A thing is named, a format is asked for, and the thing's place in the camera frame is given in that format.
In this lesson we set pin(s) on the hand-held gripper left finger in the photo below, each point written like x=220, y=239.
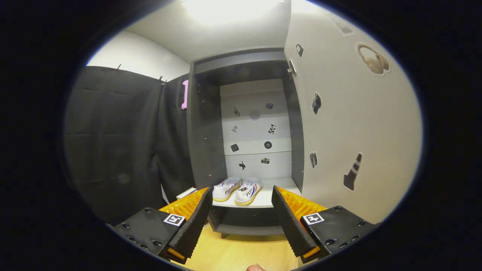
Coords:
x=196, y=222

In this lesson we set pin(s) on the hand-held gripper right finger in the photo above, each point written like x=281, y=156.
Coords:
x=288, y=222

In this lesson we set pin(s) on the white canvas shoe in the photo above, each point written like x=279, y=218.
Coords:
x=225, y=189
x=248, y=191

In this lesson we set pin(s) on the dark grey shoe cabinet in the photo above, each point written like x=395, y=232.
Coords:
x=203, y=131

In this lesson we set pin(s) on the black backdrop cloth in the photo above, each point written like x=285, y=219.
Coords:
x=113, y=143

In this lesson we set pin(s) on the large ceiling light panel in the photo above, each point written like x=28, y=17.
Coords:
x=233, y=9

